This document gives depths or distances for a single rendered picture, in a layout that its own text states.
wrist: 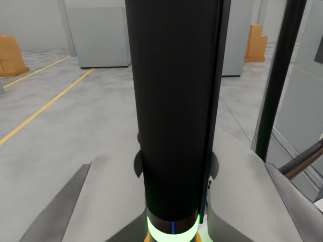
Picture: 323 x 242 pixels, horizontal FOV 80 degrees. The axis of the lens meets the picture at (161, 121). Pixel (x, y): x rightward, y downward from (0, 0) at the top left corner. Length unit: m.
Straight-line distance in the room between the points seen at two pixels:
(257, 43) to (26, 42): 12.52
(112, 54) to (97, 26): 0.98
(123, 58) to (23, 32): 8.42
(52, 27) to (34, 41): 1.49
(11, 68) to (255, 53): 8.65
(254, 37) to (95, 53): 5.73
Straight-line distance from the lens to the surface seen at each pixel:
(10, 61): 8.38
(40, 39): 14.35
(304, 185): 1.32
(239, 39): 6.04
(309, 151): 0.32
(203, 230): 0.21
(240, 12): 5.97
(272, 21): 13.74
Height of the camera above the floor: 1.73
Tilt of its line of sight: 29 degrees down
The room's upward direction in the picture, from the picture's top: 2 degrees counter-clockwise
